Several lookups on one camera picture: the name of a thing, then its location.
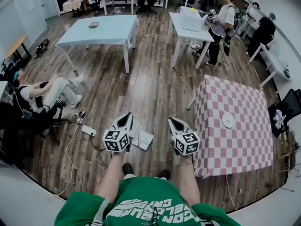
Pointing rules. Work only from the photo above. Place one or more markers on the white dustpan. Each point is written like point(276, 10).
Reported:
point(144, 138)

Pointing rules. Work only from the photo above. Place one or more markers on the wooden cart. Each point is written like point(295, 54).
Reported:
point(288, 149)

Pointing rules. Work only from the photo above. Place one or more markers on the person's green printed shirt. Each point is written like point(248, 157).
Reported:
point(141, 201)

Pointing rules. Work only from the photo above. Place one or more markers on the white round plate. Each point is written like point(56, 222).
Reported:
point(228, 120)

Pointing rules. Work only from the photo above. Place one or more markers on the beige bowl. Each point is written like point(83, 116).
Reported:
point(93, 25)

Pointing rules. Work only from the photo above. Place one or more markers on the black floor device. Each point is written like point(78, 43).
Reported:
point(41, 48)

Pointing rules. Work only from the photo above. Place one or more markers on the white box appliance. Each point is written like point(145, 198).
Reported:
point(190, 20)

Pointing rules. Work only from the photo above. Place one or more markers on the light blue table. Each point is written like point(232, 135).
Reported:
point(98, 34)

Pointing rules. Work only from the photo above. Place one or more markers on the person's left black shoe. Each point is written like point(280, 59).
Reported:
point(127, 168)

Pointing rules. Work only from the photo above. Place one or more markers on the black mesh chair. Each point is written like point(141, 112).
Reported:
point(288, 107)

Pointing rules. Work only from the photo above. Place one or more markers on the spare hand-held gripper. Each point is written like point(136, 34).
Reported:
point(80, 118)

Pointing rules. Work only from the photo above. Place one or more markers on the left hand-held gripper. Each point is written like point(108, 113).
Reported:
point(116, 140)

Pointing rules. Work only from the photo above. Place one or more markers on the person's left forearm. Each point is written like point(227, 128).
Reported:
point(110, 175)

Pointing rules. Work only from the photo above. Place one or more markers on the pink checkered cloth table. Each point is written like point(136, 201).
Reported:
point(235, 138)

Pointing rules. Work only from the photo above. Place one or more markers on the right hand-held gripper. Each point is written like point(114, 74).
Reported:
point(186, 143)

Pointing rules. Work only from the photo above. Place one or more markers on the pile of small items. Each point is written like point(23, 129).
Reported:
point(279, 118)

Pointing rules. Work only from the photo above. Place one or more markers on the wooden floor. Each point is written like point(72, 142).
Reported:
point(150, 86)

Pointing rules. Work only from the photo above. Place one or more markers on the yellow cloth table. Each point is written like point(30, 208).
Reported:
point(71, 5)

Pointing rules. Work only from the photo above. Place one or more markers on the person's right black shoe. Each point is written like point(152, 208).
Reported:
point(164, 173)

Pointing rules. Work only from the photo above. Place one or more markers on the person's black shoe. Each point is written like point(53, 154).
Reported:
point(164, 173)
point(127, 168)

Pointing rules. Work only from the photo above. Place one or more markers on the white power strip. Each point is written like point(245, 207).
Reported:
point(89, 130)

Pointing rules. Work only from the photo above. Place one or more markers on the yellow small object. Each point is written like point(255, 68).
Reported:
point(192, 10)

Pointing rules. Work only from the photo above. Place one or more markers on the black office chair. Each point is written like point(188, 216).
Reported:
point(21, 123)

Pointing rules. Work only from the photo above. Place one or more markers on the white long table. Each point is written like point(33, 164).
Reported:
point(275, 63)

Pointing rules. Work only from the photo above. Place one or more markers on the person's right forearm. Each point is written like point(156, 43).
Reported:
point(191, 180)

